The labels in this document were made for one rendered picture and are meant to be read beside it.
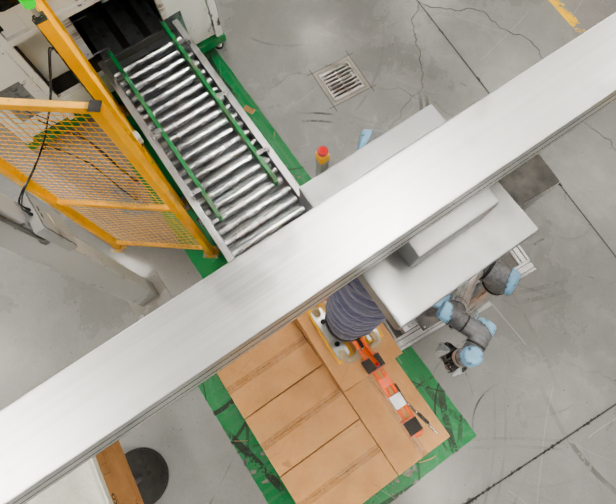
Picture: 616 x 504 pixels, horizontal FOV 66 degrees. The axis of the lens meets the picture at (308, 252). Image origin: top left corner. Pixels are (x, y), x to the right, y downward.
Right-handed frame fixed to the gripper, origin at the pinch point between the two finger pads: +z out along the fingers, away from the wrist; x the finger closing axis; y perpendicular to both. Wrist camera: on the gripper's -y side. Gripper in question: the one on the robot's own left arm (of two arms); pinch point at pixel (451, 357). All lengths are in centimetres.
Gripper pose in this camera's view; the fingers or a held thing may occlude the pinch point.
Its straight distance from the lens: 221.4
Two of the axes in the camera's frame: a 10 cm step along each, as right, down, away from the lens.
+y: -8.7, 4.8, -1.2
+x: 5.0, 8.4, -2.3
